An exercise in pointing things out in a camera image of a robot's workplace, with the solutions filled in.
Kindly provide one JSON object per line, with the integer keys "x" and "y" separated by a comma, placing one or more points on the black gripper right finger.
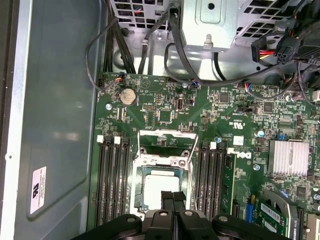
{"x": 190, "y": 225}

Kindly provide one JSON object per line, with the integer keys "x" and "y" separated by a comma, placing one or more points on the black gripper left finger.
{"x": 160, "y": 225}

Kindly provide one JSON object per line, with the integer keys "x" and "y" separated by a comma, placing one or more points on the silver CPU plate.
{"x": 162, "y": 182}

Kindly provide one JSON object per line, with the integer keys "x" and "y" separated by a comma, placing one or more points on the metal socket cover frame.
{"x": 150, "y": 131}

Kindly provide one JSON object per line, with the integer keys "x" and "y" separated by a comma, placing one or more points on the thin metal locking lever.
{"x": 192, "y": 185}

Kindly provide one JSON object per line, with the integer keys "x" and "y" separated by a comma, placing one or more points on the CPU socket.
{"x": 139, "y": 185}

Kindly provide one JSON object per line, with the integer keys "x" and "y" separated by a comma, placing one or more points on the green RAM stick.
{"x": 228, "y": 180}

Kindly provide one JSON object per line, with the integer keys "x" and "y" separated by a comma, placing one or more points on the black graphics card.
{"x": 272, "y": 220}

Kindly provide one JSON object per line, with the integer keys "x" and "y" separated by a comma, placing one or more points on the silver board screw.
{"x": 256, "y": 167}
{"x": 184, "y": 85}
{"x": 108, "y": 107}

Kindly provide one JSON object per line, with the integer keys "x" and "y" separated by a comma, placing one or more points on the green motherboard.
{"x": 212, "y": 117}

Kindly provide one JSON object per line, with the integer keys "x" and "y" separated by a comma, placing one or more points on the silver finned heatsink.
{"x": 287, "y": 157}

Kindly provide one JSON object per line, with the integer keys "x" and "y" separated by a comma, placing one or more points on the silver board USB port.
{"x": 180, "y": 105}

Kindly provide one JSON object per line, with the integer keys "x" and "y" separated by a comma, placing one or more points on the white printed sticker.
{"x": 38, "y": 190}

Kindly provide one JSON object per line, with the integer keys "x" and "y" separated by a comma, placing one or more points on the coin cell battery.
{"x": 127, "y": 96}

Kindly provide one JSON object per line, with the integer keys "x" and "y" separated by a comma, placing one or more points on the black PC case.
{"x": 57, "y": 100}

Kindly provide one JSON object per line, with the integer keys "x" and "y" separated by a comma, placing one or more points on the silver perforated drive cage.
{"x": 160, "y": 35}

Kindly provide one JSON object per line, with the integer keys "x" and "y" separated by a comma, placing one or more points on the black eight pin plug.
{"x": 287, "y": 47}

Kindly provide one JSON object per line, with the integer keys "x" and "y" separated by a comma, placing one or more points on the silver metal bracket box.
{"x": 210, "y": 27}

